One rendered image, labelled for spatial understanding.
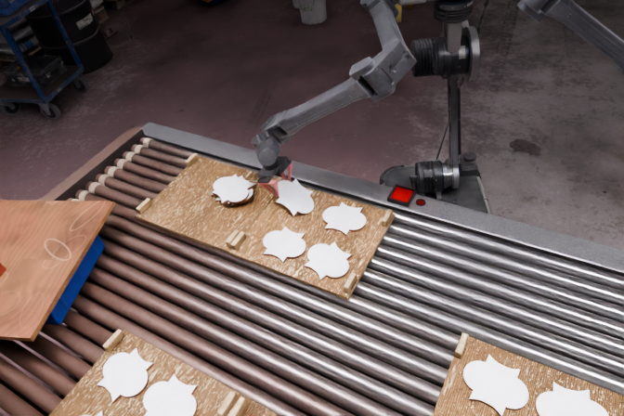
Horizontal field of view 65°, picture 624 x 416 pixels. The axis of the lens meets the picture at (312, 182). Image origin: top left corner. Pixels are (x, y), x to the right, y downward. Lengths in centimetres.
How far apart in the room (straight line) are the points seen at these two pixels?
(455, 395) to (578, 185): 213
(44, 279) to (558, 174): 271
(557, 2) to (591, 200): 192
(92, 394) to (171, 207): 66
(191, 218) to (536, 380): 112
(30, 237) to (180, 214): 46
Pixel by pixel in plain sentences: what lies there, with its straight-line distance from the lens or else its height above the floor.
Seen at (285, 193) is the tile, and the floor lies 100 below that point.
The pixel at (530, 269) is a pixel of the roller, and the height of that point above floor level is 92.
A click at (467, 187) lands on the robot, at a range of 270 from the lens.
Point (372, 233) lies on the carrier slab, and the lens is 152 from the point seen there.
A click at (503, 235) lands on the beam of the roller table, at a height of 91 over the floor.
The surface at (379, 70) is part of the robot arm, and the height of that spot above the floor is 145.
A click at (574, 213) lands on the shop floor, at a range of 303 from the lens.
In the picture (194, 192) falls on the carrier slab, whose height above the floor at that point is 94.
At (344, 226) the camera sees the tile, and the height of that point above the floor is 95.
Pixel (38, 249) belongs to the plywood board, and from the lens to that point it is 172.
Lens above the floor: 208
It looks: 42 degrees down
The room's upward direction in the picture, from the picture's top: 10 degrees counter-clockwise
